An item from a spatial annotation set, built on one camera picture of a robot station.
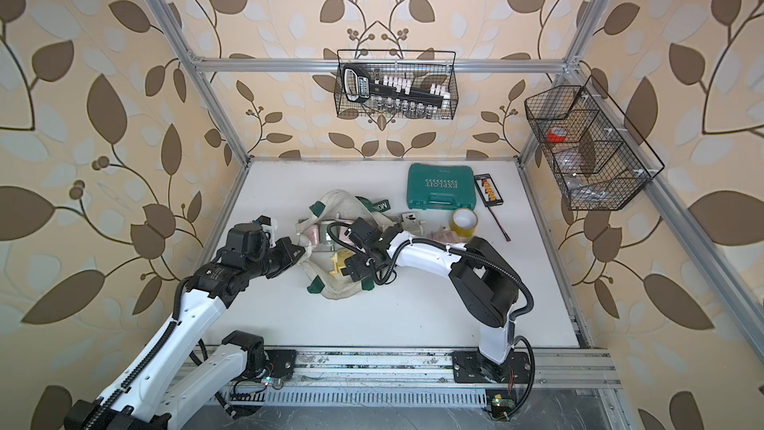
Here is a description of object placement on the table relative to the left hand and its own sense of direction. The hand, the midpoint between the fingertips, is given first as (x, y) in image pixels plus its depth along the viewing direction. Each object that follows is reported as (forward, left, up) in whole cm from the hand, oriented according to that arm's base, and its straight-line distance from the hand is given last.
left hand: (302, 246), depth 78 cm
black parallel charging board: (+31, -59, -13) cm, 68 cm away
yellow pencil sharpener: (+3, -8, -12) cm, 15 cm away
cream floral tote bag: (+16, -9, -4) cm, 19 cm away
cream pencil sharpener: (+16, -30, -12) cm, 36 cm away
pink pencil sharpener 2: (+10, +1, -9) cm, 14 cm away
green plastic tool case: (+30, -41, -10) cm, 52 cm away
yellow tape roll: (+18, -48, -15) cm, 54 cm away
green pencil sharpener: (+7, -4, -11) cm, 14 cm away
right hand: (+1, -16, -13) cm, 20 cm away
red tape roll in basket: (+26, -69, +18) cm, 76 cm away
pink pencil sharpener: (+11, -41, -11) cm, 44 cm away
